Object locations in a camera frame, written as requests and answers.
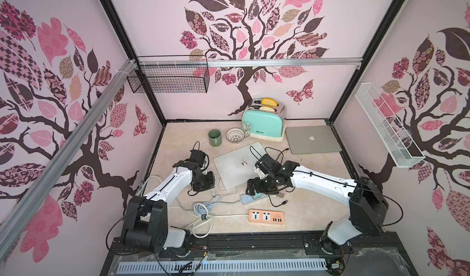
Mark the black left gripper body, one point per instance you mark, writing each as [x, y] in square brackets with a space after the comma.
[203, 182]

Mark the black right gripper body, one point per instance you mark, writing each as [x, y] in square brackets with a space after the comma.
[257, 184]

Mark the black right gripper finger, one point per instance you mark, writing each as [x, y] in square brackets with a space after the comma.
[269, 190]
[251, 188]

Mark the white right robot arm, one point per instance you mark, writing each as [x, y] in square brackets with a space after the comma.
[367, 206]

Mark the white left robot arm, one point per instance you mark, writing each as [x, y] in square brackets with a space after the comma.
[145, 227]

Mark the white laptop with sticker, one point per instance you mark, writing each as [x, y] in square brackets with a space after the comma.
[237, 167]

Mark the silver grey laptop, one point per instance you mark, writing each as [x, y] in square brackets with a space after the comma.
[312, 140]

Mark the grey power strip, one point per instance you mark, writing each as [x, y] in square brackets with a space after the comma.
[248, 199]

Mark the orange power strip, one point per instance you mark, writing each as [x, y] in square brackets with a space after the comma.
[266, 217]

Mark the green ceramic mug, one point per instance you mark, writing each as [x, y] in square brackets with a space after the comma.
[215, 138]

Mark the white patterned small bowl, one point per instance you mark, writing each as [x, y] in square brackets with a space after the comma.
[235, 135]

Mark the mint green toaster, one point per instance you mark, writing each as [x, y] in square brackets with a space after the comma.
[264, 122]

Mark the yellow bread slice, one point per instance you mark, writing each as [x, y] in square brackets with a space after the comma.
[269, 102]

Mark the white perforated cable duct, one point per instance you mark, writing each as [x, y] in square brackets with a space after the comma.
[223, 267]

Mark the black wire wall basket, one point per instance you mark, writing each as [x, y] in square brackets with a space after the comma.
[170, 74]

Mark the white wire wall basket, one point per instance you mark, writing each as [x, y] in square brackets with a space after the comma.
[382, 110]

